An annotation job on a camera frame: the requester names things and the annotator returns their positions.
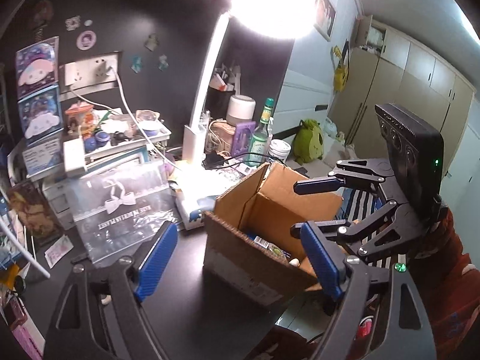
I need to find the round clear lidded cup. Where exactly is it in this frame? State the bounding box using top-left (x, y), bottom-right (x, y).
top-left (268, 244), bottom-right (290, 261)

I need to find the white plush hair clip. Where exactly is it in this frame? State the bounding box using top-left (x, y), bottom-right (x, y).
top-left (289, 258), bottom-right (300, 267)

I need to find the red rectangular box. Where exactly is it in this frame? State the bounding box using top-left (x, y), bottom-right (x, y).
top-left (254, 236), bottom-right (272, 250)

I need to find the green frog plush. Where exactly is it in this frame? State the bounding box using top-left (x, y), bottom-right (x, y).
top-left (293, 119), bottom-right (324, 165)

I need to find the white tape dispenser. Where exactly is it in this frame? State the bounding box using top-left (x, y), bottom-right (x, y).
top-left (101, 295), bottom-right (112, 306)

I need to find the green glass bottle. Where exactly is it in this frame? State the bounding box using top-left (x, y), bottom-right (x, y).
top-left (247, 97), bottom-right (275, 167)

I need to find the clear plastic gift bag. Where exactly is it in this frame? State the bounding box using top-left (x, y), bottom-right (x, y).
top-left (66, 161), bottom-right (179, 264)

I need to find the brown cardboard box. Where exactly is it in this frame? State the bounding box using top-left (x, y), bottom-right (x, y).
top-left (203, 163), bottom-right (343, 307)

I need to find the purple small box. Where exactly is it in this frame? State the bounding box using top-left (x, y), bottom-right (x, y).
top-left (230, 121), bottom-right (256, 157)

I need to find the white tissue pack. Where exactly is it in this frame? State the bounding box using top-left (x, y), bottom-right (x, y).
top-left (175, 190), bottom-right (217, 231)

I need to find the small pink sachet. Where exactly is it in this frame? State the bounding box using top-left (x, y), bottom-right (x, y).
top-left (45, 235), bottom-right (74, 268)

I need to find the white round humidifier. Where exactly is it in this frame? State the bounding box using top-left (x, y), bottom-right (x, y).
top-left (226, 94), bottom-right (256, 126)

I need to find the yellow tote bag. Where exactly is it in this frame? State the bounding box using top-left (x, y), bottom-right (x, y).
top-left (332, 40), bottom-right (350, 93)

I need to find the white drawer organizer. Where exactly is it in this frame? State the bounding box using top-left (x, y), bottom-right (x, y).
top-left (38, 114), bottom-right (152, 230)

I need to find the anime picture card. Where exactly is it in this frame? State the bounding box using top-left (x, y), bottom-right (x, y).
top-left (7, 180), bottom-right (62, 239)

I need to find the beige wardrobe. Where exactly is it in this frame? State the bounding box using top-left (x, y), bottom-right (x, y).
top-left (328, 16), bottom-right (476, 171)

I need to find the white labelled box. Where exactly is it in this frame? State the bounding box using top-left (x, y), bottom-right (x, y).
top-left (22, 137), bottom-right (63, 175)

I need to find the white desk lamp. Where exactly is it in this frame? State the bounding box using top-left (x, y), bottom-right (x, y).
top-left (182, 0), bottom-right (316, 164)

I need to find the blue Cinnamoroll box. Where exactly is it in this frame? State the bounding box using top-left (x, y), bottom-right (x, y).
top-left (18, 85), bottom-right (64, 146)

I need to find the purple My Melody box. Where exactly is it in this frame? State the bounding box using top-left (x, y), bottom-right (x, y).
top-left (16, 37), bottom-right (59, 100)

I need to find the black depth camera box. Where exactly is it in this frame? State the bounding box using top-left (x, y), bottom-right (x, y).
top-left (375, 103), bottom-right (444, 219)

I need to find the white wire shelf rack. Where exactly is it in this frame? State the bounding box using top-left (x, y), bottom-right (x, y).
top-left (0, 187), bottom-right (51, 280)

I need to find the framed wall picture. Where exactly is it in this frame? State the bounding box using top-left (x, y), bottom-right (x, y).
top-left (315, 0), bottom-right (337, 41)

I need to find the white charging cable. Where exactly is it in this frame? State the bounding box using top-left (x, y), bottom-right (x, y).
top-left (108, 67), bottom-right (179, 168)

